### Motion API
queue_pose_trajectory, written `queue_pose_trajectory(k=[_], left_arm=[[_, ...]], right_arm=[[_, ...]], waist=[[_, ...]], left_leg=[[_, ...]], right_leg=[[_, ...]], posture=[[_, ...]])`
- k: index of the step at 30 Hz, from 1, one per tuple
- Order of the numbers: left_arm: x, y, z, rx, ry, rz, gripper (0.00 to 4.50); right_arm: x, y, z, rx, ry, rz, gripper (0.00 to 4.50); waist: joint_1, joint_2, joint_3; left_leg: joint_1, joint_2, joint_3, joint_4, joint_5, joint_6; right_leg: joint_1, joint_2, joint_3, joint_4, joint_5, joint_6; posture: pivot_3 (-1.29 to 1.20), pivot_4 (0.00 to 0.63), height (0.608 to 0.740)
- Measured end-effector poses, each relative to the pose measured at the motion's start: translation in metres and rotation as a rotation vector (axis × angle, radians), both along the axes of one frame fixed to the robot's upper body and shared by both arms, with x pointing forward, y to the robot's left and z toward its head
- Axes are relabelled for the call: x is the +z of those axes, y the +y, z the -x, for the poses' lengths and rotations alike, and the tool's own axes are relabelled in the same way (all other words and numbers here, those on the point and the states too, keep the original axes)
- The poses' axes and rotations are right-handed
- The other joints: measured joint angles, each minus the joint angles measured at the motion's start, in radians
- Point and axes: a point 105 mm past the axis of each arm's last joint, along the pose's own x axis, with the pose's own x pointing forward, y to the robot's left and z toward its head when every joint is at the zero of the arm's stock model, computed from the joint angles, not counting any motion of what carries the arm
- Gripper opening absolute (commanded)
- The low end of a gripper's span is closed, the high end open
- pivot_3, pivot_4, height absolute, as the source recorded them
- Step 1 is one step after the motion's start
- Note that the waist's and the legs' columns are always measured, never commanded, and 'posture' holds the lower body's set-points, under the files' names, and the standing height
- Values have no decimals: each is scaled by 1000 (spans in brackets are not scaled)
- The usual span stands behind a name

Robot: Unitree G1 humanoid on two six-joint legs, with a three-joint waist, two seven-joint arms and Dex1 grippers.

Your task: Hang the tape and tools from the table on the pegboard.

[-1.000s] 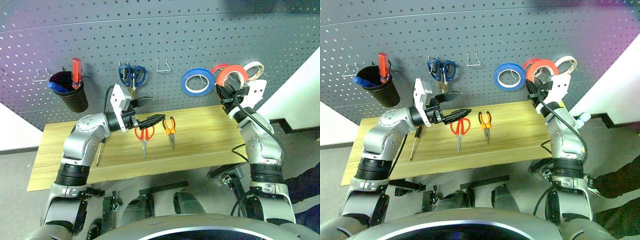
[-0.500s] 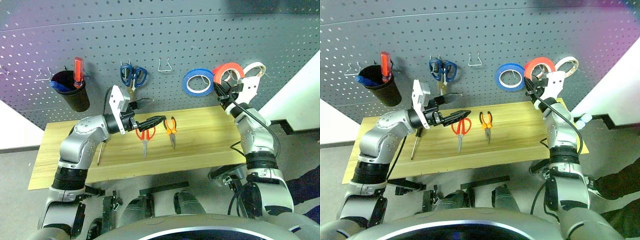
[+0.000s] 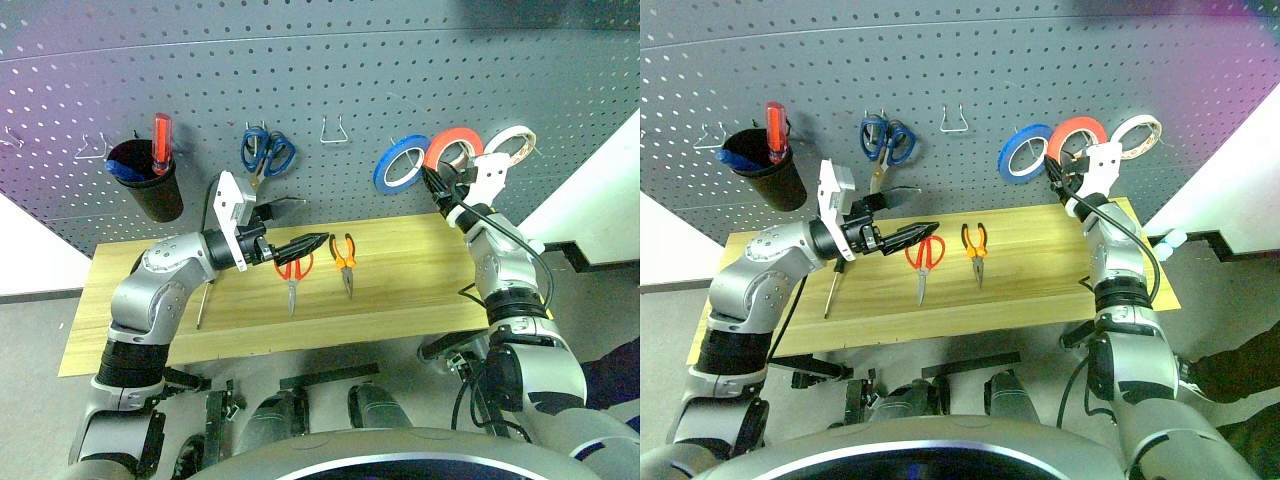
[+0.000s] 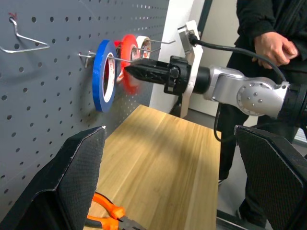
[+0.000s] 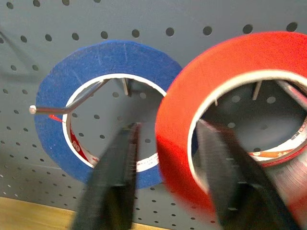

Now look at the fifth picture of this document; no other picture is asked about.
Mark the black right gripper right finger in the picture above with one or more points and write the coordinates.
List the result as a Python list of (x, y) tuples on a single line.
[(235, 191)]

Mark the grey perforated pegboard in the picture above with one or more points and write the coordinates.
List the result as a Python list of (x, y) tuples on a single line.
[(153, 16)]

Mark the blue tape roll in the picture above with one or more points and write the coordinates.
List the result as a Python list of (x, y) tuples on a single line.
[(72, 72)]

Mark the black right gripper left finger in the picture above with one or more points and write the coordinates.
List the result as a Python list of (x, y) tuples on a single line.
[(112, 191)]

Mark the red tape roll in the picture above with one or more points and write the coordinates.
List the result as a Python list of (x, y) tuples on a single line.
[(192, 95)]

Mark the metal peg hook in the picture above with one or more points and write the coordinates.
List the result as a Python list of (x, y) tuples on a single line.
[(72, 106), (296, 94)]

